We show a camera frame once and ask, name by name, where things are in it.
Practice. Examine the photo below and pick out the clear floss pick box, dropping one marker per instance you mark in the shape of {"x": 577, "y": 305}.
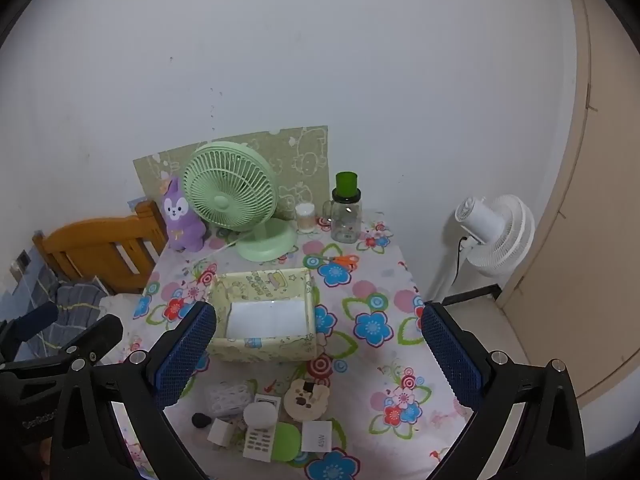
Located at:
{"x": 227, "y": 400}

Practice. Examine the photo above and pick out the purple plush bunny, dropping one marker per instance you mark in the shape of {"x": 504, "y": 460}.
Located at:
{"x": 182, "y": 230}

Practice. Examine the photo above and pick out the white remote control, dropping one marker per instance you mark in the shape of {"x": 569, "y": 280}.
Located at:
{"x": 257, "y": 447}

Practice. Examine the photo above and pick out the beige door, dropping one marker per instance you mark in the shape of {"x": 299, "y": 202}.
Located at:
{"x": 600, "y": 210}

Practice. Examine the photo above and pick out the white charger adapter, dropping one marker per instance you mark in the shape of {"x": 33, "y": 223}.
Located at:
{"x": 220, "y": 432}

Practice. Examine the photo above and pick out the white round device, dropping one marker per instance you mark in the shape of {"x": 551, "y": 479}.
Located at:
{"x": 260, "y": 416}

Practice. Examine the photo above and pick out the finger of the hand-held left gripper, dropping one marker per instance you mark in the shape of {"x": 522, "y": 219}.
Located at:
{"x": 35, "y": 320}
{"x": 100, "y": 332}

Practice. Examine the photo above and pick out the green printed board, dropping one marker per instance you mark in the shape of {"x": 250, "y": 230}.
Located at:
{"x": 300, "y": 160}

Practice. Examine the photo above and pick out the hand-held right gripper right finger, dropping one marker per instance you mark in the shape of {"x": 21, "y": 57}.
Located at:
{"x": 450, "y": 355}

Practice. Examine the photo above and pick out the floral tablecloth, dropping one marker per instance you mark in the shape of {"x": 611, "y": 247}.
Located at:
{"x": 380, "y": 370}

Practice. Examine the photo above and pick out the glass mug with green lid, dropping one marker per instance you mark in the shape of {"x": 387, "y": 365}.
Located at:
{"x": 345, "y": 220}

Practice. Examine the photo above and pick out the wooden bed headboard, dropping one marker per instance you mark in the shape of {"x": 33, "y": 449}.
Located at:
{"x": 90, "y": 240}

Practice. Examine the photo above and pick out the white round case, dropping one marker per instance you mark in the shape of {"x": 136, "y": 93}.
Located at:
{"x": 300, "y": 405}

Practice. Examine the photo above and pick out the green desk fan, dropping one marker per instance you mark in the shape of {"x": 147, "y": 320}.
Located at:
{"x": 220, "y": 202}

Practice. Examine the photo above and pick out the cotton swab jar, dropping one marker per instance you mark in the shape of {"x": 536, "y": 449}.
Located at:
{"x": 305, "y": 220}

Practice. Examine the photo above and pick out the grey plaid bedding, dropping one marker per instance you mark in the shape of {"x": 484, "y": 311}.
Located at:
{"x": 75, "y": 300}

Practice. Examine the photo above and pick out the grey wall socket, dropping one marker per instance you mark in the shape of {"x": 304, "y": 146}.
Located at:
{"x": 22, "y": 261}

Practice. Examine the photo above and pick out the yellow printed storage box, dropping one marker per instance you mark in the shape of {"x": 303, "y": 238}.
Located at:
{"x": 260, "y": 352}

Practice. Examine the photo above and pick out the small white box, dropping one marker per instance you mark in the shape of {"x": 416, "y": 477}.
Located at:
{"x": 317, "y": 436}

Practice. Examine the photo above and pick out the black car key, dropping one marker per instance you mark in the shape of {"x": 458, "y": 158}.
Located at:
{"x": 201, "y": 420}

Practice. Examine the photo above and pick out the white floor fan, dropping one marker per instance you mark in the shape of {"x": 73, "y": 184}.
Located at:
{"x": 500, "y": 240}

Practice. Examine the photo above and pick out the orange scissors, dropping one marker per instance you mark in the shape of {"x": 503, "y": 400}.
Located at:
{"x": 345, "y": 260}

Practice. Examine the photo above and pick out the black metal frame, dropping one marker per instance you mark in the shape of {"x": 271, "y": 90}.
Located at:
{"x": 470, "y": 296}

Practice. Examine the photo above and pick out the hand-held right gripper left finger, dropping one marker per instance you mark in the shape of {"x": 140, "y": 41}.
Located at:
{"x": 185, "y": 355}

